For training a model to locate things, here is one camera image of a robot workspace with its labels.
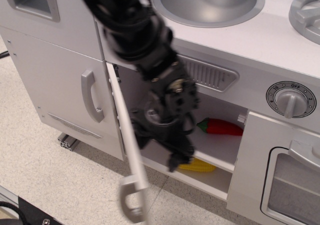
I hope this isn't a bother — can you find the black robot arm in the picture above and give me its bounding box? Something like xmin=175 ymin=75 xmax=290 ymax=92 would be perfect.
xmin=83 ymin=0 xmax=199 ymax=172

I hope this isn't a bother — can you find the silver vent grille panel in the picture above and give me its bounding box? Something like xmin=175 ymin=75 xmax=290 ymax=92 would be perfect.
xmin=178 ymin=55 xmax=240 ymax=93

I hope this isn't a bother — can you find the silver stove burner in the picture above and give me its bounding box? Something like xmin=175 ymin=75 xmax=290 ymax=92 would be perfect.
xmin=288 ymin=0 xmax=320 ymax=45

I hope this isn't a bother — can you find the silver toy sink bowl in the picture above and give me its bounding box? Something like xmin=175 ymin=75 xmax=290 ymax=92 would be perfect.
xmin=153 ymin=0 xmax=265 ymax=28

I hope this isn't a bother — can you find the black cable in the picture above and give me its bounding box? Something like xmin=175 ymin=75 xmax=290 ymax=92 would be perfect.
xmin=0 ymin=201 xmax=26 ymax=225

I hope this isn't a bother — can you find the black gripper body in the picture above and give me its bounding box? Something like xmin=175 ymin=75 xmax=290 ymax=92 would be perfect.
xmin=129 ymin=104 xmax=197 ymax=161

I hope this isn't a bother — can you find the white toy oven door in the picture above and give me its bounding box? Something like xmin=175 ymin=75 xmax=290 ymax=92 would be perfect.
xmin=227 ymin=112 xmax=320 ymax=225

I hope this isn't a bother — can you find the yellow toy corn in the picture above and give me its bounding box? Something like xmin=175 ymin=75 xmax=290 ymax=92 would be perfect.
xmin=178 ymin=158 xmax=216 ymax=173

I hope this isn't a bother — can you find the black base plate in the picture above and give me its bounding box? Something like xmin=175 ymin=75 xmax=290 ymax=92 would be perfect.
xmin=18 ymin=197 xmax=63 ymax=225

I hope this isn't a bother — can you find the aluminium extrusion rail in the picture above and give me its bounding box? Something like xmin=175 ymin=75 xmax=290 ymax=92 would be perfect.
xmin=57 ymin=133 xmax=80 ymax=152

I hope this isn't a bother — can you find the silver oven door handle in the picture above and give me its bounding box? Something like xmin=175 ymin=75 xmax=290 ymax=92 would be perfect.
xmin=288 ymin=140 xmax=320 ymax=169

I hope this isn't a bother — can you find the silver fridge nameplate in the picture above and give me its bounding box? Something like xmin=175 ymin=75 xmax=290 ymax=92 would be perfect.
xmin=47 ymin=112 xmax=103 ymax=139

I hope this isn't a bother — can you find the silver fridge door handle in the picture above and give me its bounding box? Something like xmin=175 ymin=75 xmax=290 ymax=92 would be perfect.
xmin=80 ymin=69 xmax=105 ymax=123

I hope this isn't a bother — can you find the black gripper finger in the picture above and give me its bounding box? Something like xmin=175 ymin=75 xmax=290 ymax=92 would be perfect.
xmin=168 ymin=153 xmax=193 ymax=173

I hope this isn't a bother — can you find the white cabinet door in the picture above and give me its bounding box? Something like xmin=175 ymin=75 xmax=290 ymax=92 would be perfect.
xmin=106 ymin=62 xmax=151 ymax=225

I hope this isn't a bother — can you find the silver timer knob dial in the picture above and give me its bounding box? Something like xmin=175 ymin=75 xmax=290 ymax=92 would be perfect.
xmin=266 ymin=81 xmax=317 ymax=119

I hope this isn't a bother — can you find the silver cabinet door handle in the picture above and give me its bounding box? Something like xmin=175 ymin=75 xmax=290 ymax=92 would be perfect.
xmin=119 ymin=174 xmax=148 ymax=224

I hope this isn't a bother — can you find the white toy fridge door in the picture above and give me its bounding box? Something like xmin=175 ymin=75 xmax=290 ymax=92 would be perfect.
xmin=0 ymin=27 xmax=124 ymax=159

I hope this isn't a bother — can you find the red toy chili pepper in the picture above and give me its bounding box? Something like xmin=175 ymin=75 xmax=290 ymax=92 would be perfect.
xmin=196 ymin=117 xmax=244 ymax=136

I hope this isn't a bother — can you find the white toy kitchen body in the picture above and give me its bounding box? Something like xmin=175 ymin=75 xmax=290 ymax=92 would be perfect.
xmin=0 ymin=0 xmax=320 ymax=225

